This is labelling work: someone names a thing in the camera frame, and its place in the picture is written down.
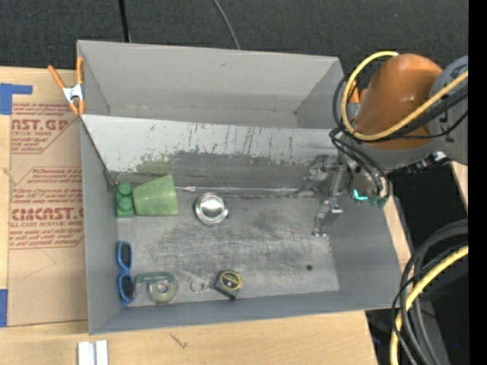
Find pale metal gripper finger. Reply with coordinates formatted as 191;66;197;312
312;200;344;240
302;156;340;196

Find grey metal bin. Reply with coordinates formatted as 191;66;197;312
75;40;405;336

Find shiny round metal lid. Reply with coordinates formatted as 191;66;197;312
193;192;230;227

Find yellow and black tape measure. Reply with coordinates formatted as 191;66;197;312
189;269;244;301

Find green plastic cup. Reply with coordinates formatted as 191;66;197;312
132;174;180;217

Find green toy brick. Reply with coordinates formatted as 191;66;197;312
116;182;135;218

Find blue sunglasses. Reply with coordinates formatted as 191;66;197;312
116;240;137;307

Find brown cardboard board red print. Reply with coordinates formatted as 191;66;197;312
0;65;89;327

